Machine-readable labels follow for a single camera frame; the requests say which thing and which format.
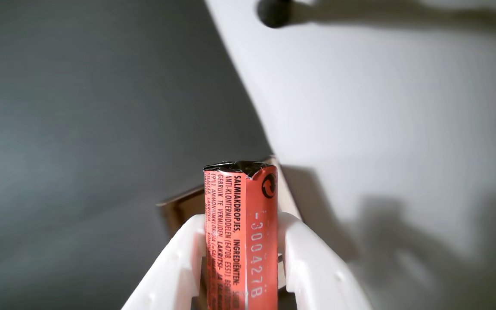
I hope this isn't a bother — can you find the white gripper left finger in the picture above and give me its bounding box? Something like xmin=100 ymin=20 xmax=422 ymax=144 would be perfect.
xmin=121 ymin=214 xmax=208 ymax=310

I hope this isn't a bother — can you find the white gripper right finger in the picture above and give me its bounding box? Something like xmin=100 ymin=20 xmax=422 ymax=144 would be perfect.
xmin=277 ymin=212 xmax=374 ymax=310

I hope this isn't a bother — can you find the red candy roll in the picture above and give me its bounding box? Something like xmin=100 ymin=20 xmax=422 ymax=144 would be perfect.
xmin=203 ymin=161 xmax=279 ymax=310

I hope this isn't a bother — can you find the black round peg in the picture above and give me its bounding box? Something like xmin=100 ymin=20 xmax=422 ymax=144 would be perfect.
xmin=256 ymin=0 xmax=294 ymax=29

